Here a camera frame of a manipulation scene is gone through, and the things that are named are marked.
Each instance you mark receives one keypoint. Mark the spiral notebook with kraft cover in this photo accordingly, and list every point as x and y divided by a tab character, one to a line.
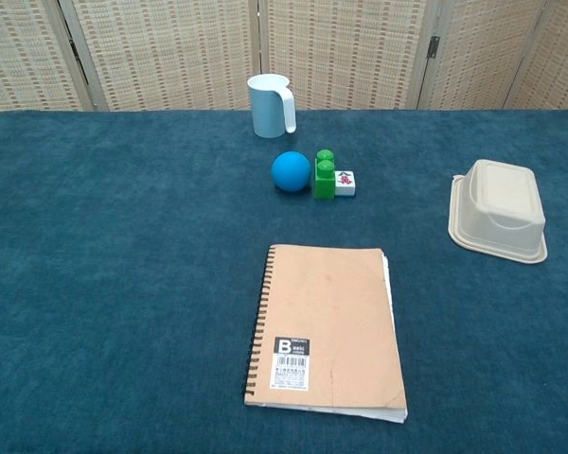
331	326

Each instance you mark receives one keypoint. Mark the blue ball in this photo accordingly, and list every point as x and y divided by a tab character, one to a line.
290	172

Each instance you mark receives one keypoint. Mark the green toy building block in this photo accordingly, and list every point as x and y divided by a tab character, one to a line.
324	182

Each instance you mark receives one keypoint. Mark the white mahjong tile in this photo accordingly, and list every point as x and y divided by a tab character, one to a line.
345	183

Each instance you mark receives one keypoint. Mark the dark teal table cloth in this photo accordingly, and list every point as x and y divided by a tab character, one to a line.
123	284

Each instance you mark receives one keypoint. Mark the woven folding screen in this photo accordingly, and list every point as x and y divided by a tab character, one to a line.
170	52

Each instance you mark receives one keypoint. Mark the beige pulp takeaway container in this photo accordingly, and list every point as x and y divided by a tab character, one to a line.
499	210

